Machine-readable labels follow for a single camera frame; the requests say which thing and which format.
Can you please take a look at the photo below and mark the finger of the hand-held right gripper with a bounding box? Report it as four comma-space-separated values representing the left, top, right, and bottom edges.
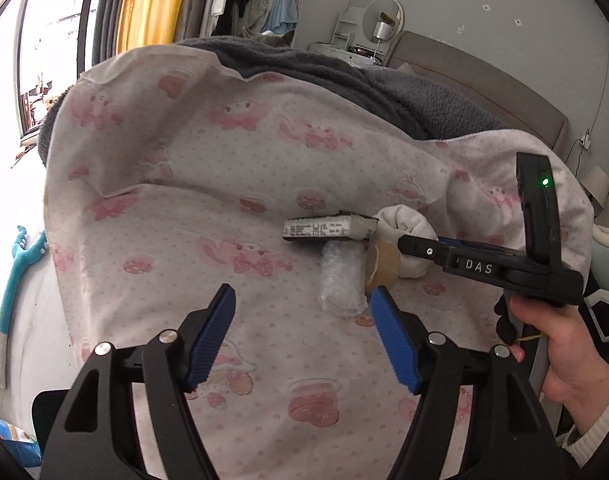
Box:
436, 239, 528, 257
398, 236, 458, 267

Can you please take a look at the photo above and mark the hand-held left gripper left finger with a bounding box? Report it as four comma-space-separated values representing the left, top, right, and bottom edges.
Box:
37, 283, 236, 480

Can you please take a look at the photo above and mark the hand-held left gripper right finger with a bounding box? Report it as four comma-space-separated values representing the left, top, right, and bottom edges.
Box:
369, 286, 575, 480

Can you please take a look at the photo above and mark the white sock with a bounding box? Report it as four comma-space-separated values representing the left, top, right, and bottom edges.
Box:
375, 205, 441, 279

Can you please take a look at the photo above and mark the brown tape roll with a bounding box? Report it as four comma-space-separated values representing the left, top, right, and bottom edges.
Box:
364, 238, 403, 295

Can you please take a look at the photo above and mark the clear bubble wrap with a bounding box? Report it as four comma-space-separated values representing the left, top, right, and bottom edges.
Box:
319, 239, 368, 317

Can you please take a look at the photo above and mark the person's right forearm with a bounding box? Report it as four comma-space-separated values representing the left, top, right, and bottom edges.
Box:
559, 372, 609, 480

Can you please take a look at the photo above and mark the person's right hand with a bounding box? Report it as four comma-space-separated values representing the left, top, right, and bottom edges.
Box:
509, 296, 609, 430

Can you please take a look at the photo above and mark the beige rounded object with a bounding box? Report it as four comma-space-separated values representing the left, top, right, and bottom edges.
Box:
581, 164, 609, 211

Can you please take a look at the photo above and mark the pink printed blanket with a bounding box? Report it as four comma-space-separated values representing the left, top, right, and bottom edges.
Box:
44, 45, 596, 480

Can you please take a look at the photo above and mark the beige bed headboard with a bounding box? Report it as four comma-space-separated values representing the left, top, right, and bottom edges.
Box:
383, 30, 570, 161

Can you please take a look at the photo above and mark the grey fleece blanket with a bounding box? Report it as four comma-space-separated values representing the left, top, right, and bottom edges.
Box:
37, 35, 516, 171

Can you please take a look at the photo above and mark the blue cardboard box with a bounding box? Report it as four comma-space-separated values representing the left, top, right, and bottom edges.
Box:
0, 412, 38, 444

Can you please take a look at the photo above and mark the white dresser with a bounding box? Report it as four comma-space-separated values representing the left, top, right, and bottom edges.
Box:
309, 42, 386, 66

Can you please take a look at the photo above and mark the small white table lamp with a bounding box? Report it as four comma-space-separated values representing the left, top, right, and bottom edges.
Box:
373, 20, 391, 59

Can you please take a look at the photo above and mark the white shelf organizer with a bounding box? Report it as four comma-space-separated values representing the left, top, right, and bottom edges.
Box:
334, 7, 366, 51

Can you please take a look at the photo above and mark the round white mirror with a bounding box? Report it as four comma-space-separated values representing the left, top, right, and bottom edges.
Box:
363, 0, 405, 44

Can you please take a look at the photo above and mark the grey cat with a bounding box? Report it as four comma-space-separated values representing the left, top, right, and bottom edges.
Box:
243, 27, 296, 49

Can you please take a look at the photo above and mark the light blue hanging shirt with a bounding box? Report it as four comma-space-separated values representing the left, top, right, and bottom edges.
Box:
269, 0, 300, 36

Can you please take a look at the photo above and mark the white hanging coat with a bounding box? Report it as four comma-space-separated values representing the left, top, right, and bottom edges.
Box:
249, 0, 280, 36

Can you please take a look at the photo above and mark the yellow curtain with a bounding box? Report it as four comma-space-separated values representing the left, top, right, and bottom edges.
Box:
115, 0, 193, 54

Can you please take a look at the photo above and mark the dark framed window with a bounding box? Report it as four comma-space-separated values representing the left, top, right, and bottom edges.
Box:
14, 0, 103, 144

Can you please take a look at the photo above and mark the white wall charger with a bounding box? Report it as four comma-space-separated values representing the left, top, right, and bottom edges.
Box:
567, 129, 594, 161

